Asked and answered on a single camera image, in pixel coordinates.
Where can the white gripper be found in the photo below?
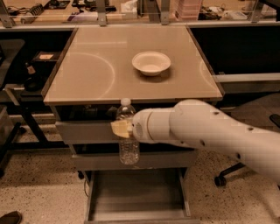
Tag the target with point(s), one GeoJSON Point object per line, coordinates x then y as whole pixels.
{"type": "Point", "coordinates": [140, 124]}

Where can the clear plastic water bottle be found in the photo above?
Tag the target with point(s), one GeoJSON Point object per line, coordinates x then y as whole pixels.
{"type": "Point", "coordinates": [128, 147]}

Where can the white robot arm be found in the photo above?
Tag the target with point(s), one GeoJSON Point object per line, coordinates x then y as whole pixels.
{"type": "Point", "coordinates": [199, 125]}

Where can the top grey drawer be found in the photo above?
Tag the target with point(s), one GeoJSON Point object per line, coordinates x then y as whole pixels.
{"type": "Point", "coordinates": [100, 132]}

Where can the middle grey drawer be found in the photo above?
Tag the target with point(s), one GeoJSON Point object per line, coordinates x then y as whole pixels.
{"type": "Point", "coordinates": [148, 160]}

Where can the grey drawer cabinet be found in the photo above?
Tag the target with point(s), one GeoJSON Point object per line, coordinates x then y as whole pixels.
{"type": "Point", "coordinates": [95, 72]}

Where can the bottom grey open drawer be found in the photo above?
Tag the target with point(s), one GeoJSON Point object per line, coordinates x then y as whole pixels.
{"type": "Point", "coordinates": [138, 197]}

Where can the white bowl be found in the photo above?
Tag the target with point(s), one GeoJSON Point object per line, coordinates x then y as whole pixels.
{"type": "Point", "coordinates": [151, 63]}

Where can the black round object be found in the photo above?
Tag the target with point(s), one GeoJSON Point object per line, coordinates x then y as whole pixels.
{"type": "Point", "coordinates": [34, 83]}

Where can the tissue box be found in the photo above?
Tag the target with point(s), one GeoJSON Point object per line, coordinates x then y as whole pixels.
{"type": "Point", "coordinates": [129, 9]}

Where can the pink stacked trays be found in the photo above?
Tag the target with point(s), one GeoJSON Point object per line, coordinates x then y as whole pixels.
{"type": "Point", "coordinates": [186, 10]}

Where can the dark shoe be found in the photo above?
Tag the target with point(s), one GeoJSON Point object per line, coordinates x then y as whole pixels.
{"type": "Point", "coordinates": [14, 217]}

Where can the black desk frame left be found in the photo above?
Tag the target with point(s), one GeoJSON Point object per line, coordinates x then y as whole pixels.
{"type": "Point", "coordinates": [42, 143]}

